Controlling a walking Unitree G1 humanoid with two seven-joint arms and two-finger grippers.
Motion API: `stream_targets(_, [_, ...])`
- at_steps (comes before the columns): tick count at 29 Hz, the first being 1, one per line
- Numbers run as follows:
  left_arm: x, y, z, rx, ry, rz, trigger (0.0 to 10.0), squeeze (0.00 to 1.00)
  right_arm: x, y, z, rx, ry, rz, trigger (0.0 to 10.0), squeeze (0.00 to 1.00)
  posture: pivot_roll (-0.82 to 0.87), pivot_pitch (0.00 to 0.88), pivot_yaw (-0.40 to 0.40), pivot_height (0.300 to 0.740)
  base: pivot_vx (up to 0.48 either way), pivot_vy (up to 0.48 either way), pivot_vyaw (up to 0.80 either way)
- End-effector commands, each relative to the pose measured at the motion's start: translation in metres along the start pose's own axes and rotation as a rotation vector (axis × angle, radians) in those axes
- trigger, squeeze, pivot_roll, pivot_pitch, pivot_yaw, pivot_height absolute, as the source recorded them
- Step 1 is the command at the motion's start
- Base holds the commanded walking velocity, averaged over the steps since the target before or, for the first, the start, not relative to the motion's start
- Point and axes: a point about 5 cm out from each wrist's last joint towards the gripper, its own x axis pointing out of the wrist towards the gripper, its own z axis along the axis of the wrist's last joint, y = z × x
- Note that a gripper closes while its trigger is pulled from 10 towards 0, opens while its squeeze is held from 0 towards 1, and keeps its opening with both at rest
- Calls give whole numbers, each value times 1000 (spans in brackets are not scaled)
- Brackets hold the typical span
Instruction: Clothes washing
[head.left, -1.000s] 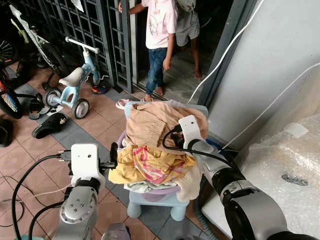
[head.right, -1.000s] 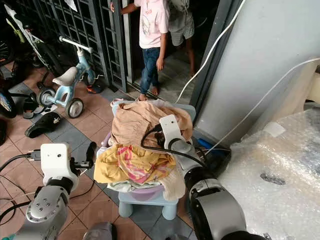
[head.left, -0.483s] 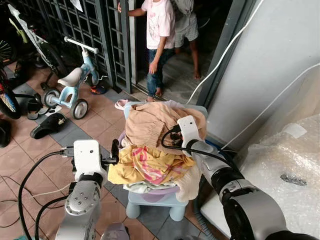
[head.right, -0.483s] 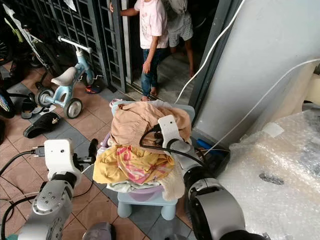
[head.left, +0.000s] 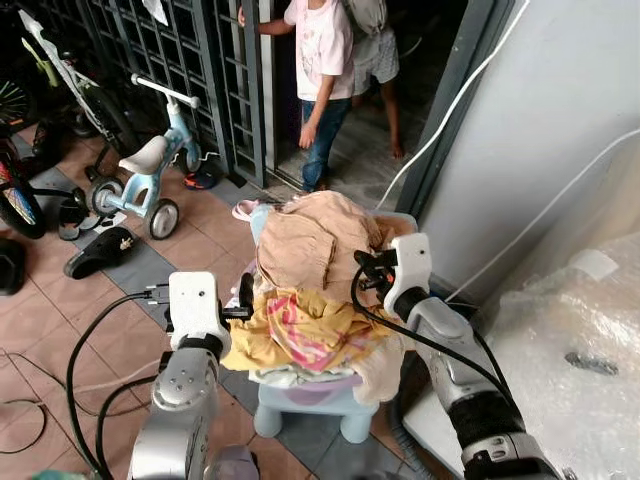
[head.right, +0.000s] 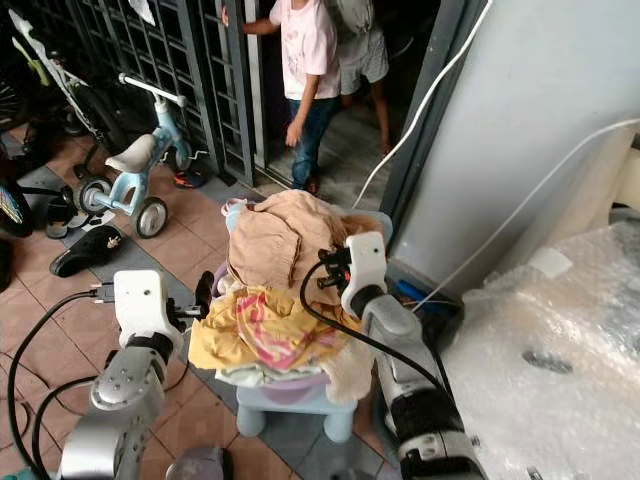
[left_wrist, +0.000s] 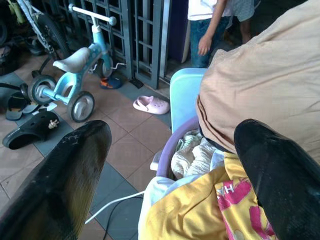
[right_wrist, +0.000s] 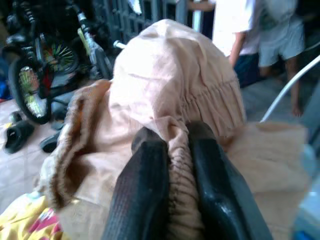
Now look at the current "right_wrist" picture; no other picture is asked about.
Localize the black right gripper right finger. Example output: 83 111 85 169
186 120 273 240

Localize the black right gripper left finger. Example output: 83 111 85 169
101 126 171 240

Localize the beige elastic-waist garment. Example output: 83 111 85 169
33 19 312 240

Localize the black sandal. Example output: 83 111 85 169
39 131 62 154
3 120 36 155
8 111 25 123

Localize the yellow and pink patterned cloth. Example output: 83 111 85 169
0 191 70 240

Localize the person in white shirt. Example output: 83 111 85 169
186 0 267 89

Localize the person in grey shorts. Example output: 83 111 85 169
257 0 307 118

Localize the black bicycle with colourful spokes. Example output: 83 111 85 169
5 0 113 125

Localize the dark metal lattice gate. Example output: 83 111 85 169
93 0 195 48

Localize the white curved metal rail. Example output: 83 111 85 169
259 54 320 123

